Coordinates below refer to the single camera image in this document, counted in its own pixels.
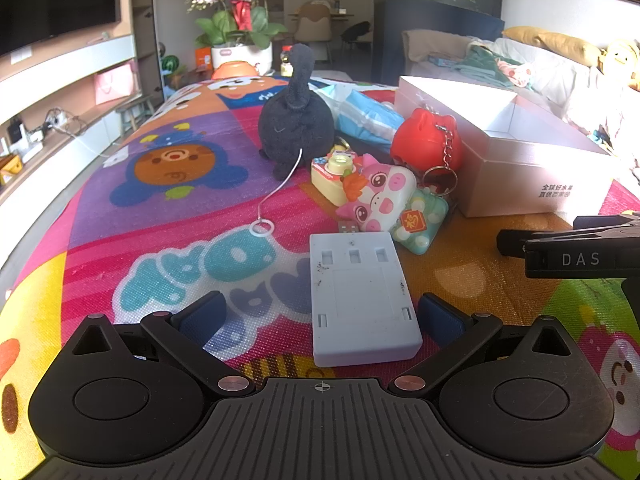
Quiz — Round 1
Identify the red pig keychain toy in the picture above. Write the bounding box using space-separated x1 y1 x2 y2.
390 107 464 197

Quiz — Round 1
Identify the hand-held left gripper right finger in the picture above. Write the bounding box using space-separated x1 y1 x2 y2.
390 292 577 396

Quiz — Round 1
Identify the yellow toy camera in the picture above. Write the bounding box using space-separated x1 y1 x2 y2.
310 152 359 207

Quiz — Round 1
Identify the pink cloth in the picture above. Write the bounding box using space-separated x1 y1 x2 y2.
497 57 534 89

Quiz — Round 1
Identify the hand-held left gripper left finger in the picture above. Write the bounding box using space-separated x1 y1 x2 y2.
66 290 255 396

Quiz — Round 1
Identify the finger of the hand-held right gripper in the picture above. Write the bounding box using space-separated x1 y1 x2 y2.
497 227 626 261
573 214 634 231

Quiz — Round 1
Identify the beige dining chair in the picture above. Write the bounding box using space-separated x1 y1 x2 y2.
293 4 334 64

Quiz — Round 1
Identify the grey plastic case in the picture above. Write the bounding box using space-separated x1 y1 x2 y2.
308 232 424 369

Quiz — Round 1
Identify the black plush toy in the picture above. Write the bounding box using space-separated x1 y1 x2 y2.
251 44 337 237

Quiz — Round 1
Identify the blue tissue packet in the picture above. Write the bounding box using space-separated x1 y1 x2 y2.
317 85 406 141

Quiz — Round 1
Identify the pink cow squishy toy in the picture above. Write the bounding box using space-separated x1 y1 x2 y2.
335 155 419 234

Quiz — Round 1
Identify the potted pink orchid plant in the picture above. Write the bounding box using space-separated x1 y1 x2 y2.
187 0 289 72

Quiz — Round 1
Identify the white tv cabinet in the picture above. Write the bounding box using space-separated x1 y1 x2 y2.
0 35 166 261

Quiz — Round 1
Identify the dark fish tank cabinet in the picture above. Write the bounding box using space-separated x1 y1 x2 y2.
372 0 506 86

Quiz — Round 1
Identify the grey sofa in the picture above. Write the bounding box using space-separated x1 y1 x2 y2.
402 27 640 186

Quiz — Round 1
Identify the wooden stool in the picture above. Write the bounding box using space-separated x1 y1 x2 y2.
116 95 157 136

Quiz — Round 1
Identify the yellow pillow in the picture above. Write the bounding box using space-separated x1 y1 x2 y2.
502 26 604 67

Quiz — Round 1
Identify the yellow plush duck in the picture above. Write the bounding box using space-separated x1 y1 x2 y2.
597 40 640 79

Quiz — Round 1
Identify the white power strip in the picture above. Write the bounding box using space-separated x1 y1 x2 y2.
45 109 84 136

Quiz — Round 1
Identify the black chair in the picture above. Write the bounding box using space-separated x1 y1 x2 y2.
341 21 372 56

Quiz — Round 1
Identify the white cardboard box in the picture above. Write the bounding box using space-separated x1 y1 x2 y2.
395 76 615 226

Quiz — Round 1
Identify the pink paper bag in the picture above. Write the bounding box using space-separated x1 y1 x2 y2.
94 62 137 106

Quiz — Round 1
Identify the orange round toy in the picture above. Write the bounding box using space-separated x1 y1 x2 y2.
212 61 257 79

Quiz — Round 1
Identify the green clothing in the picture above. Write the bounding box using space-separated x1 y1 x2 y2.
452 46 516 89

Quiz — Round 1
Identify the black television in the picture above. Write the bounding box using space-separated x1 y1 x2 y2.
0 0 122 56

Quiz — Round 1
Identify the colourful cartoon printed mat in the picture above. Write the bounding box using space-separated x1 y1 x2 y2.
0 72 640 480

